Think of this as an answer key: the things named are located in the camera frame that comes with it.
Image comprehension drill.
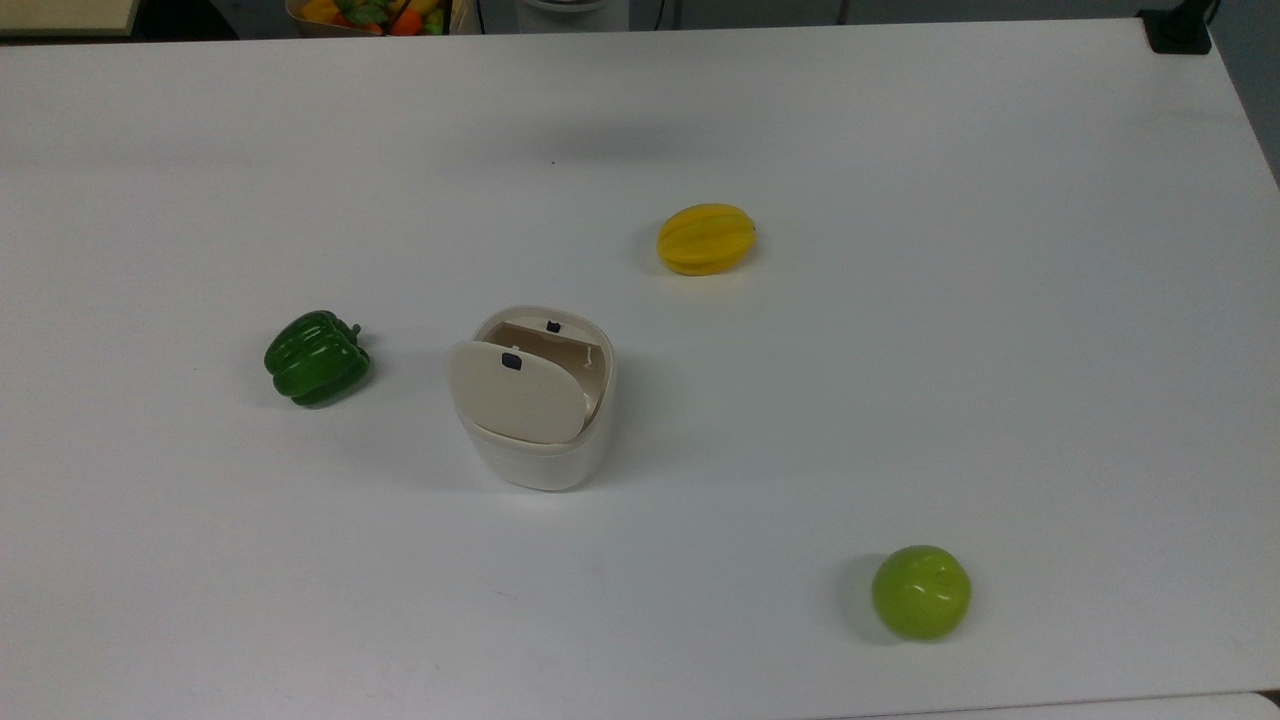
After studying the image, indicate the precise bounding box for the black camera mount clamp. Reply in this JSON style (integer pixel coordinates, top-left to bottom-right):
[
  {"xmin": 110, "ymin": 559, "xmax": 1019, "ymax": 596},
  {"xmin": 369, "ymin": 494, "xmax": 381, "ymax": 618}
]
[{"xmin": 1138, "ymin": 0, "xmax": 1219, "ymax": 56}]

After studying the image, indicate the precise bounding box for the green toy bell pepper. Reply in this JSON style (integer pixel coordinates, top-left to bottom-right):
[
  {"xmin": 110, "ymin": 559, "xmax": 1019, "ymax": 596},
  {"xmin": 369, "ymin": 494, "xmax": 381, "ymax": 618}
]
[{"xmin": 263, "ymin": 310, "xmax": 372, "ymax": 410}]

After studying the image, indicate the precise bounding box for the basket of toy fruit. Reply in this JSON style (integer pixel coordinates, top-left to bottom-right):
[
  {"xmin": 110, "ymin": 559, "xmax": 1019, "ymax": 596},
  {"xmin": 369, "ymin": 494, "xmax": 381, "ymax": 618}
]
[{"xmin": 285, "ymin": 0, "xmax": 473, "ymax": 38}]

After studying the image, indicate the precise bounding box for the green toy apple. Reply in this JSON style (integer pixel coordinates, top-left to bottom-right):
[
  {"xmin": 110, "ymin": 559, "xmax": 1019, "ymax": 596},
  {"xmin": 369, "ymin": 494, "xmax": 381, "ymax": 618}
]
[{"xmin": 870, "ymin": 544, "xmax": 973, "ymax": 642}]

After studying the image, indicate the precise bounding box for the white garbage bin with lid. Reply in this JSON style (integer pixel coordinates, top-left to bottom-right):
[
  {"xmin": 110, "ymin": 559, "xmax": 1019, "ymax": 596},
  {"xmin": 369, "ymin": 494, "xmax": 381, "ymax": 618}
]
[{"xmin": 445, "ymin": 305, "xmax": 618, "ymax": 493}]

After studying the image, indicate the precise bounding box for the yellow toy starfruit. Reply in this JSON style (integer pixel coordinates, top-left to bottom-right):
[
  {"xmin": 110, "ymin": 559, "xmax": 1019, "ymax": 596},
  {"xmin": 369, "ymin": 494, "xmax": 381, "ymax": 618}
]
[{"xmin": 656, "ymin": 203, "xmax": 758, "ymax": 277}]

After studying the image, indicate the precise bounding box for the beige wooden board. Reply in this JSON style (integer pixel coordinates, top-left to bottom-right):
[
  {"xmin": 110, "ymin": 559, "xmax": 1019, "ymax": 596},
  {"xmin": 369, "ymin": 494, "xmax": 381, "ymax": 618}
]
[{"xmin": 0, "ymin": 0, "xmax": 140, "ymax": 38}]

